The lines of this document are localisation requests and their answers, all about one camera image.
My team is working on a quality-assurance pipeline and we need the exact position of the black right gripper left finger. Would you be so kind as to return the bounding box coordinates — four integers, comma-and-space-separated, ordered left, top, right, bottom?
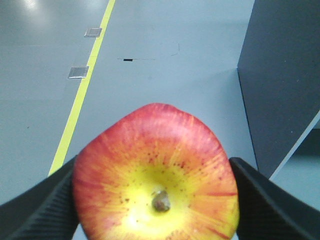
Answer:
0, 158, 79, 240

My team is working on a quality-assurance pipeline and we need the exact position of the metal floor socket plate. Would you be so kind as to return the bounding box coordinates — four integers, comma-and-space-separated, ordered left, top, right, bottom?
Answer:
68, 66, 90, 79

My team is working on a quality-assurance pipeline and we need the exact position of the red yellow apple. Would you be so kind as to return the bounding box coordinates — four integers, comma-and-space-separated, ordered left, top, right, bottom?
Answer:
72, 103, 240, 240

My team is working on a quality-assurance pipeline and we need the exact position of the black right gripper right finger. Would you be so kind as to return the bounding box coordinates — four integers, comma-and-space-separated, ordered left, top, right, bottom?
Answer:
229, 157, 320, 240

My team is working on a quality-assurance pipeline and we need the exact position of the grey cabinet block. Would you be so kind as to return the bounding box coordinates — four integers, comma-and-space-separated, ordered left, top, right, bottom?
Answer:
237, 0, 320, 178

